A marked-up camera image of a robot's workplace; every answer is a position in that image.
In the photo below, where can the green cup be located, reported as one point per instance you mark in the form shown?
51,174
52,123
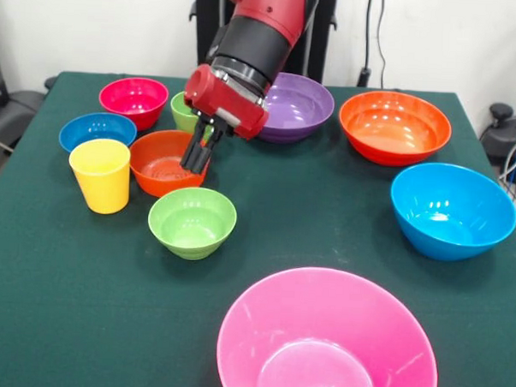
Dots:
180,113

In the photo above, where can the small crimson bowl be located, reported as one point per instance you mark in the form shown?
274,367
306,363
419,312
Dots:
133,98

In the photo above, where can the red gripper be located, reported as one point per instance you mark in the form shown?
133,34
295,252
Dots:
227,106

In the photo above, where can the dark green tablecloth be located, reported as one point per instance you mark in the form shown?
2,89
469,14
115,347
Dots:
108,290

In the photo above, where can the large orange bowl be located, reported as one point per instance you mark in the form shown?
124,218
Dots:
395,131

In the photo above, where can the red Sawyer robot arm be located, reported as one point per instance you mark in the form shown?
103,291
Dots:
256,43

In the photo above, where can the yellow cup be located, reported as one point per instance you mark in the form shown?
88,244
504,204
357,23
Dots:
102,182

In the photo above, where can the small dark blue bowl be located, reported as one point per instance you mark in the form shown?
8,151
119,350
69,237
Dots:
89,130

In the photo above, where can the purple bowl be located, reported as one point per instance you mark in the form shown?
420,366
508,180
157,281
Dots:
304,105

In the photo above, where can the small orange bowl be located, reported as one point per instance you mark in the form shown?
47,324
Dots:
156,167

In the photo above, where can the small green bowl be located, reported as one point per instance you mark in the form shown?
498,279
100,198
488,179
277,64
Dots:
192,225

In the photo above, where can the light blue bowl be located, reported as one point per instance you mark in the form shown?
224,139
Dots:
452,215

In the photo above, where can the large pink bowl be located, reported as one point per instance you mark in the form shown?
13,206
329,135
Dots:
321,325

